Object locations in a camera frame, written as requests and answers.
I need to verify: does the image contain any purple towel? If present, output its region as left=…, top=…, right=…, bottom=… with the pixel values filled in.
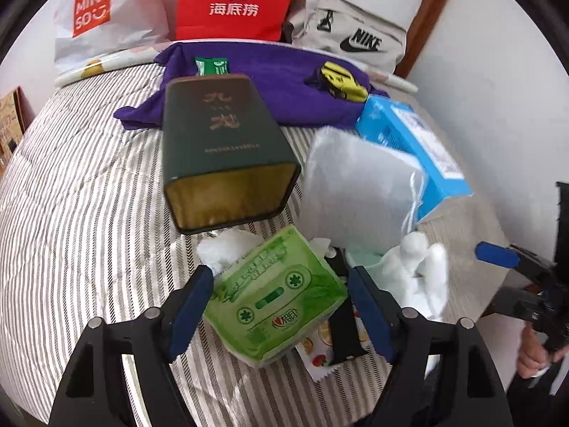
left=114, top=40, right=392, bottom=132

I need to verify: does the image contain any translucent white plastic pouch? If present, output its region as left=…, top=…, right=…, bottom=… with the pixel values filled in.
left=299, top=127, right=427, bottom=254

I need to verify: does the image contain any blue tissue pack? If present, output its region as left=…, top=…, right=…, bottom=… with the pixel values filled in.
left=356, top=95, right=473, bottom=223

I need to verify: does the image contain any fruit print sachet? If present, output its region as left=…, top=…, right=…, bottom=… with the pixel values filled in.
left=296, top=307, right=369, bottom=381

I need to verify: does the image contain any striped bed mattress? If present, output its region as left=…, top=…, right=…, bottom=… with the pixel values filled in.
left=0, top=60, right=510, bottom=427

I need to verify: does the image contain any patterned brown book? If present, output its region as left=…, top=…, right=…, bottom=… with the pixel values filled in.
left=0, top=86, right=27, bottom=179

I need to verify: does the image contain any light green tissue pack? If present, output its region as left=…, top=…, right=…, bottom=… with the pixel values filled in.
left=202, top=225, right=350, bottom=368

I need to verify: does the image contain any white glove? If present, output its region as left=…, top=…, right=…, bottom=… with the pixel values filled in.
left=384, top=231, right=450, bottom=321

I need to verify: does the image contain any rolled printed paper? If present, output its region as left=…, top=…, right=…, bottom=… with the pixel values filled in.
left=54, top=47, right=419, bottom=94

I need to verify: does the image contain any yellow zip pouch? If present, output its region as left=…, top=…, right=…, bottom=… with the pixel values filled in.
left=304, top=61, right=369, bottom=103

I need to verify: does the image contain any dark green tin box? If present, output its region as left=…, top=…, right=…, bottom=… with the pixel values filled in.
left=161, top=73, right=302, bottom=235

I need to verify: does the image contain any grey waist bag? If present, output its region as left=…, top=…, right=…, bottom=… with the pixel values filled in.
left=282, top=0, right=407, bottom=72

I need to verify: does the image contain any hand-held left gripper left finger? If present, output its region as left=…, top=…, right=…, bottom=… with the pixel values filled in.
left=49, top=264, right=216, bottom=427

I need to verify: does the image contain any pale green face mask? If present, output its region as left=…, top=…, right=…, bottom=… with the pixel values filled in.
left=311, top=237, right=387, bottom=272

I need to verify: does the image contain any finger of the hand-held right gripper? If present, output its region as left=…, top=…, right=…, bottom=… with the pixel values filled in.
left=475, top=241, right=552, bottom=276
left=489, top=287, right=547, bottom=321

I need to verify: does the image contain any white plastic shopping bag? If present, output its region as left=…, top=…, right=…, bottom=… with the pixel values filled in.
left=54, top=0, right=179, bottom=76

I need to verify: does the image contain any dark green wipe packet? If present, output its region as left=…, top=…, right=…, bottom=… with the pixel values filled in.
left=194, top=56, right=232, bottom=76

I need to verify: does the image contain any red paper shopping bag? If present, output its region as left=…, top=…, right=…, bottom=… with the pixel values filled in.
left=175, top=0, right=299, bottom=43

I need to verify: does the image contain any person's right hand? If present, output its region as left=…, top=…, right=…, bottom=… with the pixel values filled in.
left=518, top=325, right=556, bottom=379

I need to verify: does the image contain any brown wooden door frame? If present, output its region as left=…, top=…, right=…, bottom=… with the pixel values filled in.
left=393, top=0, right=463, bottom=78

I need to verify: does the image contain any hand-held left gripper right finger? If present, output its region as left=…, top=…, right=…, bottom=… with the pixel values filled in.
left=347, top=266, right=512, bottom=427

